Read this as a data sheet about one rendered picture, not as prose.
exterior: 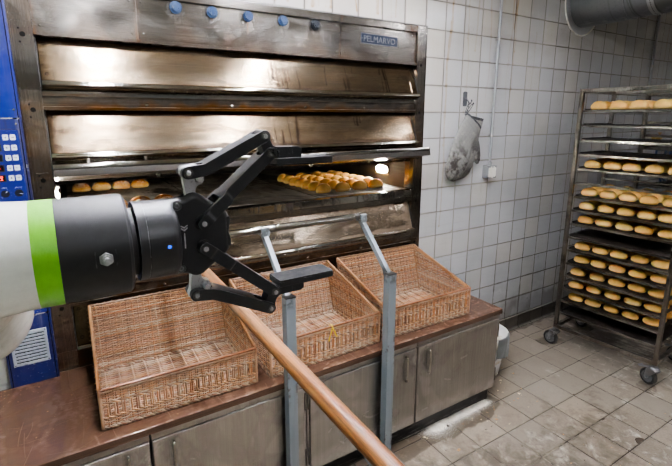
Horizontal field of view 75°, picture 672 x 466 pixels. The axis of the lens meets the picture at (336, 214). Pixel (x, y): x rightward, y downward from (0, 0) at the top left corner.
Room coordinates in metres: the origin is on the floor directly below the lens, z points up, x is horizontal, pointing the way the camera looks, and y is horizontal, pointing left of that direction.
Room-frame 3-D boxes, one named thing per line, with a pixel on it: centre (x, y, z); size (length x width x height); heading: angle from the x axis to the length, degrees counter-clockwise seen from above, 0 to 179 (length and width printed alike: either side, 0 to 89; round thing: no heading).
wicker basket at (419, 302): (2.24, -0.35, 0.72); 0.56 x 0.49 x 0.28; 120
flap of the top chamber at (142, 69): (2.14, 0.31, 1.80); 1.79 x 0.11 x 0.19; 122
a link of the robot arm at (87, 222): (0.39, 0.22, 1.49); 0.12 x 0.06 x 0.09; 32
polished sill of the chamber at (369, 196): (2.16, 0.33, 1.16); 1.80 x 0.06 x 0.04; 122
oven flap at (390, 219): (2.14, 0.31, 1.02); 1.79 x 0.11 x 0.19; 122
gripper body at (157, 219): (0.42, 0.15, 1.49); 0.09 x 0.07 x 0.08; 122
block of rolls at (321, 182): (2.82, 0.05, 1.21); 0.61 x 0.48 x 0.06; 32
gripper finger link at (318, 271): (0.49, 0.04, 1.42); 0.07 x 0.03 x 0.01; 122
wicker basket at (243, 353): (1.62, 0.66, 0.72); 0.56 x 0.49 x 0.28; 121
